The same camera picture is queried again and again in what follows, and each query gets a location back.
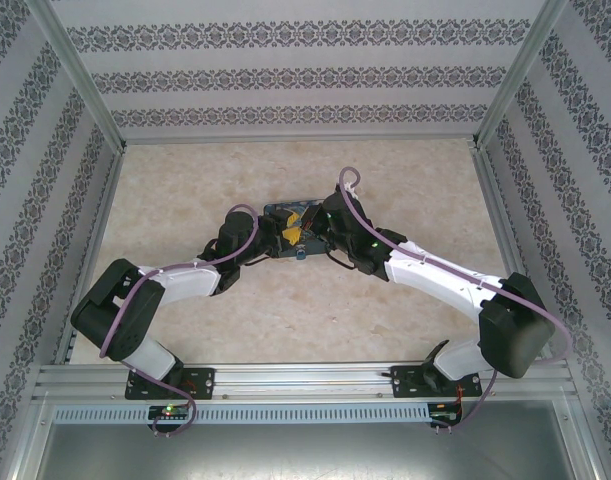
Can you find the yellow plastic block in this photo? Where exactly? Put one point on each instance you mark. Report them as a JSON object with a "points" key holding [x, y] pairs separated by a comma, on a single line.
{"points": [[294, 233]]}

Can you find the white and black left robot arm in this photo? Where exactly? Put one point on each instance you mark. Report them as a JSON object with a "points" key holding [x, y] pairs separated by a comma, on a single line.
{"points": [[185, 286]]}

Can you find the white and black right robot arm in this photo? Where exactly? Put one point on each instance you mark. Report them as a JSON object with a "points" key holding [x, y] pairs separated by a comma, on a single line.
{"points": [[435, 272]]}

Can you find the blue painting print box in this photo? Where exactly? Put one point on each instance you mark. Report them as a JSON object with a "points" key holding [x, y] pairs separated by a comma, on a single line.
{"points": [[310, 246]]}

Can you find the grey sheet metal panel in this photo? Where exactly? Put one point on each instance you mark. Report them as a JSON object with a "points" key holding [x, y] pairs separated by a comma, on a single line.
{"points": [[305, 452]]}

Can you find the horizontal aluminium base rail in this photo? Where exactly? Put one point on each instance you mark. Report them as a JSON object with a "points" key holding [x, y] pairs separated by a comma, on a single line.
{"points": [[305, 382]]}

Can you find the aluminium table side rail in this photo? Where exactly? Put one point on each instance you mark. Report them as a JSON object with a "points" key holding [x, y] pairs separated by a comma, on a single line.
{"points": [[500, 210], [92, 250]]}

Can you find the aluminium frame post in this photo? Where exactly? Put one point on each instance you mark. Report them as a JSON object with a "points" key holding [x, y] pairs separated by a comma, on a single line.
{"points": [[522, 70], [80, 70]]}

